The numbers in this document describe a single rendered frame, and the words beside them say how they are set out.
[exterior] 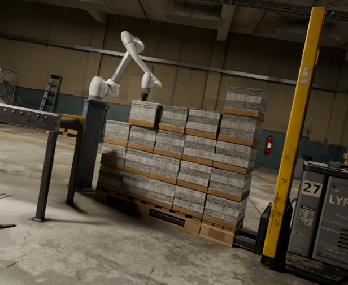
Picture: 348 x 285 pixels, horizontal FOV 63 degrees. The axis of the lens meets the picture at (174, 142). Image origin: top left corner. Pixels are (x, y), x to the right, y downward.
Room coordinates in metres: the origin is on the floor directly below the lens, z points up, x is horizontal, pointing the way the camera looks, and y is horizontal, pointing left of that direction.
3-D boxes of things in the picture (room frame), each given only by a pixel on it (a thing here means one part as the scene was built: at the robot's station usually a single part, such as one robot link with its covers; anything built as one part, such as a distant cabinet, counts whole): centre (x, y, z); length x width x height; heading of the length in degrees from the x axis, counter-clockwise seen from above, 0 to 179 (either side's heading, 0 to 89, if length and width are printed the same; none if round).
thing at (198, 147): (2.80, 0.10, 0.42); 1.17 x 0.39 x 0.83; 66
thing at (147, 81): (2.94, 0.37, 1.30); 0.13 x 0.11 x 0.16; 151
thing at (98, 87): (3.21, 0.95, 1.17); 0.18 x 0.16 x 0.22; 151
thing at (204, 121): (2.62, -0.29, 0.95); 0.38 x 0.29 x 0.23; 154
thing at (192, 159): (2.80, 0.10, 0.40); 1.16 x 0.38 x 0.51; 66
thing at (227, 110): (2.50, -0.56, 0.63); 0.38 x 0.29 x 0.97; 156
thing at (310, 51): (2.02, -0.82, 0.97); 0.09 x 0.09 x 1.75; 66
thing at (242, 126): (2.50, -0.56, 0.65); 0.39 x 0.30 x 1.29; 156
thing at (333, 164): (2.03, -1.20, 0.82); 0.18 x 0.14 x 0.08; 66
